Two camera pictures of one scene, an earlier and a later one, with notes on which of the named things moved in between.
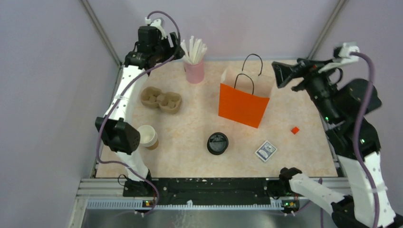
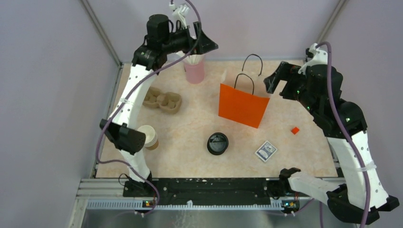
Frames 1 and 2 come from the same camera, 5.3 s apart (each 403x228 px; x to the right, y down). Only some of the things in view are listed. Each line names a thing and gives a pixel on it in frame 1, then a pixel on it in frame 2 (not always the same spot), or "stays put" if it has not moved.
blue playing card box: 265,151 stays put
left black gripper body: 162,49 -> 180,41
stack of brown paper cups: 148,137 stays put
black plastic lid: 217,142 stays put
